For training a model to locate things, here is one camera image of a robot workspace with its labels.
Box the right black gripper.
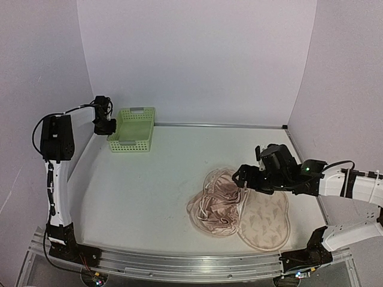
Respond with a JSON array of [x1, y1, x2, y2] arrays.
[[233, 166, 291, 195]]

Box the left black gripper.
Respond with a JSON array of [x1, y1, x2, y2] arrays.
[[93, 117, 117, 136]]

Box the green plastic basket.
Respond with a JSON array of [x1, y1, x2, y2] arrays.
[[107, 107, 156, 153]]

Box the floral mesh laundry bag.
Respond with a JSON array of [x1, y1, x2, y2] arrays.
[[187, 167, 291, 252]]

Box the pink bra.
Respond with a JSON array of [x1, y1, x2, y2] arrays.
[[186, 167, 248, 237]]

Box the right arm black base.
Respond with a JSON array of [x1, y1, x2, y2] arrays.
[[279, 226, 333, 274]]

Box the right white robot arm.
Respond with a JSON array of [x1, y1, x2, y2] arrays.
[[232, 144, 382, 265]]

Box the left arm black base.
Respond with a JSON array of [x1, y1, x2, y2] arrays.
[[47, 224, 102, 267]]

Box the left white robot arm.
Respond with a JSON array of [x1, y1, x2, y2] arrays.
[[32, 96, 117, 261]]

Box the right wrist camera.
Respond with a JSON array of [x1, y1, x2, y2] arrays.
[[255, 145, 267, 164]]

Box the aluminium front rail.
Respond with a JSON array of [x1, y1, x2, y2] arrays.
[[16, 228, 361, 286]]

